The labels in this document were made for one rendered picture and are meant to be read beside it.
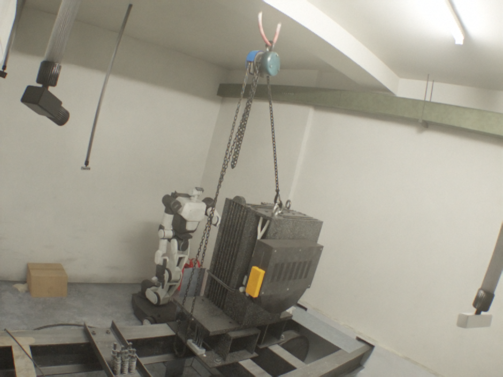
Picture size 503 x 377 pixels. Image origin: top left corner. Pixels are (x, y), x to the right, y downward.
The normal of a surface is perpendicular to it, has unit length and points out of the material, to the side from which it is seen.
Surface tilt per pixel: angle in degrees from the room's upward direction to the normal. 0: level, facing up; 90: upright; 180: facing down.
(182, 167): 90
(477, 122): 90
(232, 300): 90
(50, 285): 90
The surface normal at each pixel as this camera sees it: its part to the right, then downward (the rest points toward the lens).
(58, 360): 0.63, 0.25
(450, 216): -0.74, -0.10
